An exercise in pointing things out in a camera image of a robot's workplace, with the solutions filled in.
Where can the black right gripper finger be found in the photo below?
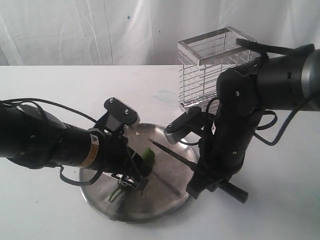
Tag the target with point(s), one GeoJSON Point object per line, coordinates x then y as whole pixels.
{"type": "Point", "coordinates": [201, 179]}

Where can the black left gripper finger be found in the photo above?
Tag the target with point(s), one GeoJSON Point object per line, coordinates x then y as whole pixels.
{"type": "Point", "coordinates": [135, 168]}

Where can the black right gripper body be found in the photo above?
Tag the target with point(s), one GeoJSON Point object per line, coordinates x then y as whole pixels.
{"type": "Point", "coordinates": [225, 140]}

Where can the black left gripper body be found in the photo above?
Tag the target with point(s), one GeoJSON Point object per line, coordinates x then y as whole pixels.
{"type": "Point", "coordinates": [115, 157]}

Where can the green cucumber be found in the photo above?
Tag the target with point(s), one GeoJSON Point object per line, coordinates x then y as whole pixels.
{"type": "Point", "coordinates": [148, 157]}

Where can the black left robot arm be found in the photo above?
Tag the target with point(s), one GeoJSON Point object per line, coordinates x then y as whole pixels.
{"type": "Point", "coordinates": [33, 138]}

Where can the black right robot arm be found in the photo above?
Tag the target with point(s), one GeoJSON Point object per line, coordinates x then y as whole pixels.
{"type": "Point", "coordinates": [279, 79]}

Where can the round steel plate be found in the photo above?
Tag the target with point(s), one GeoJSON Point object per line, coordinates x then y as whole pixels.
{"type": "Point", "coordinates": [165, 192]}

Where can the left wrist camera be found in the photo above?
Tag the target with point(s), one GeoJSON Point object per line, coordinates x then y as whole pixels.
{"type": "Point", "coordinates": [117, 115]}

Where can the chrome wire utensil holder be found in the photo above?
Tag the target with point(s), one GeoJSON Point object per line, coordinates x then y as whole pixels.
{"type": "Point", "coordinates": [203, 58]}

